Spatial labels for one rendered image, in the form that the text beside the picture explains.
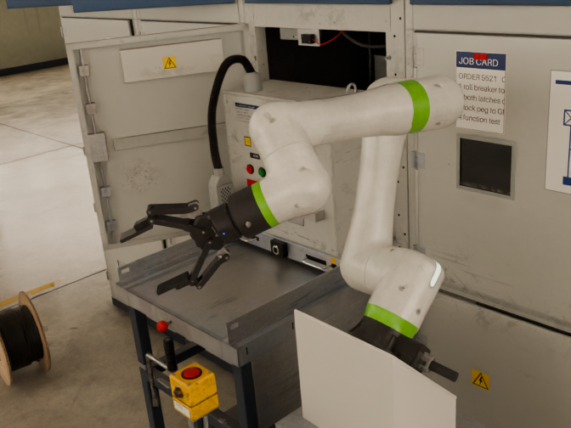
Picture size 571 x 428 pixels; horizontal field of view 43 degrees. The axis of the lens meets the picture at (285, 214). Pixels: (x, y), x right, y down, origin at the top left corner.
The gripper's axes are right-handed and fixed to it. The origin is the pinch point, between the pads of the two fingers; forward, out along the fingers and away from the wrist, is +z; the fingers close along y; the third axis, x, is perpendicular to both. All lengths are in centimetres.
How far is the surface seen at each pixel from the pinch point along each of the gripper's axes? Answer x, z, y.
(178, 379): -10.9, 13.9, -36.0
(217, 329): -41, 10, -47
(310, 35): -107, -48, -2
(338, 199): -68, -35, -40
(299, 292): -49, -14, -52
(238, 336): -34, 4, -47
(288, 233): -82, -14, -50
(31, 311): -161, 122, -71
